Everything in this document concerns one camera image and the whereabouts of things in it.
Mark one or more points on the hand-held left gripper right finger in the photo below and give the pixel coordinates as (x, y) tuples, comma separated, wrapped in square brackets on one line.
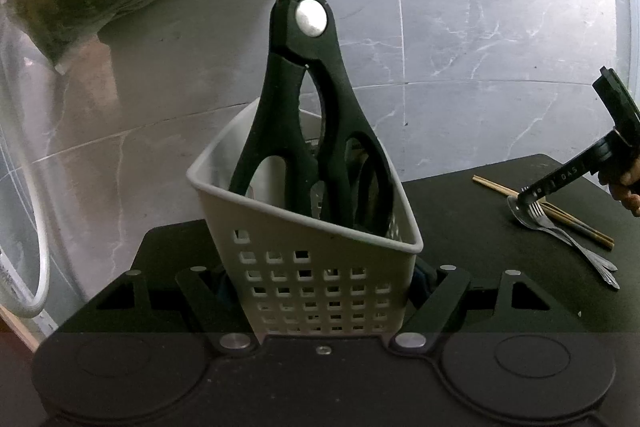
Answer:
[(445, 294)]

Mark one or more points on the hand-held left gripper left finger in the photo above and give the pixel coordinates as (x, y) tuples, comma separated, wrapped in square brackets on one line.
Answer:
[(200, 294)]

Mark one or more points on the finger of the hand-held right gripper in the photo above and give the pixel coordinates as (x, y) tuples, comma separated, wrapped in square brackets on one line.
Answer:
[(565, 174)]

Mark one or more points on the steel fork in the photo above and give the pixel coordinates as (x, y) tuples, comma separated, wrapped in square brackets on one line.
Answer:
[(550, 225)]

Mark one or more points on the steel spoon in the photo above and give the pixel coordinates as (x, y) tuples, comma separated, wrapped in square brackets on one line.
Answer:
[(520, 214)]

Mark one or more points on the white perforated utensil holder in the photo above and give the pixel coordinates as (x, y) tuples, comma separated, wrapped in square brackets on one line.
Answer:
[(220, 227)]

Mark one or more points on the person's right hand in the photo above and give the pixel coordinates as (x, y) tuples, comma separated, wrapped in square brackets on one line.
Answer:
[(631, 187)]

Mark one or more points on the wooden door frame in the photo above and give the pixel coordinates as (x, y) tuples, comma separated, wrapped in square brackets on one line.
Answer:
[(15, 329)]

